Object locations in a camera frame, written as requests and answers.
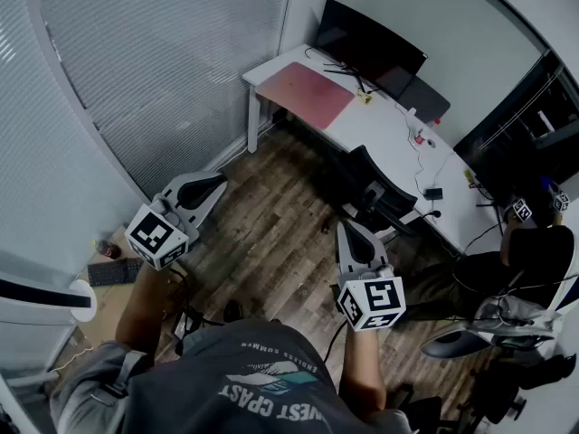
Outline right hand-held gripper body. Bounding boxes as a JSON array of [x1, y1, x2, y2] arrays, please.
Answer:
[[337, 262, 406, 333]]

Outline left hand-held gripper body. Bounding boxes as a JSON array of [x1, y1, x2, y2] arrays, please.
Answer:
[[124, 192, 201, 271]]

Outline pink desk mat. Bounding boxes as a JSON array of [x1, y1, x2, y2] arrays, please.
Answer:
[[255, 61, 356, 131]]

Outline person's left forearm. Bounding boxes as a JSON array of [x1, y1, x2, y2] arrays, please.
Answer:
[[115, 259, 182, 357]]

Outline person's right forearm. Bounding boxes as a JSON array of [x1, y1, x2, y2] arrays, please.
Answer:
[[338, 327, 388, 422]]

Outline dark drink bottle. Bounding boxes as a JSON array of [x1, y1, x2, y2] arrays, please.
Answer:
[[91, 240, 121, 260]]

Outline black keyboard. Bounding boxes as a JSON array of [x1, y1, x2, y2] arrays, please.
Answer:
[[87, 258, 144, 288]]

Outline black office chair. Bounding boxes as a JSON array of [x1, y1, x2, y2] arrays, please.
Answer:
[[325, 145, 420, 244]]

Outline white desk leg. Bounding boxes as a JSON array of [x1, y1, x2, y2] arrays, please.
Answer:
[[246, 81, 262, 154]]

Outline black power bank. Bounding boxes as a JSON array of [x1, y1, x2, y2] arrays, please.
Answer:
[[174, 309, 201, 339]]

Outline white round base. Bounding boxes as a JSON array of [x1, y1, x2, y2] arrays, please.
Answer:
[[69, 279, 99, 323]]

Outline person's black shoe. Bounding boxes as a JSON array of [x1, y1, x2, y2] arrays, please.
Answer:
[[223, 299, 246, 324]]

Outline white window blinds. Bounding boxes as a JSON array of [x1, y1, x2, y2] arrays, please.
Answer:
[[0, 0, 296, 201]]

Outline white office chair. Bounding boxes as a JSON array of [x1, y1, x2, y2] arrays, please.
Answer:
[[420, 237, 579, 362]]

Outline grey printed t-shirt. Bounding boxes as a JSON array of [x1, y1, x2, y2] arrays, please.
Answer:
[[49, 318, 418, 434]]

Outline black monitor stand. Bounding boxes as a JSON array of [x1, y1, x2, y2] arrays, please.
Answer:
[[323, 63, 379, 94]]

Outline large dark monitor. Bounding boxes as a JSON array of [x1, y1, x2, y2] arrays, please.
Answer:
[[453, 50, 579, 208]]

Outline black monitor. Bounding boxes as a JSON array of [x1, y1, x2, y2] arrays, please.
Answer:
[[314, 0, 429, 101]]

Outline white cable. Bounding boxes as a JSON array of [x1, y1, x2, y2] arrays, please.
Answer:
[[393, 99, 456, 190]]

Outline grey shoulder strap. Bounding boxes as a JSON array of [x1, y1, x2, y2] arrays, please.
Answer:
[[102, 349, 142, 398]]

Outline thin black cable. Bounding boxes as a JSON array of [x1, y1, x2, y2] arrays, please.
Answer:
[[303, 45, 346, 70]]

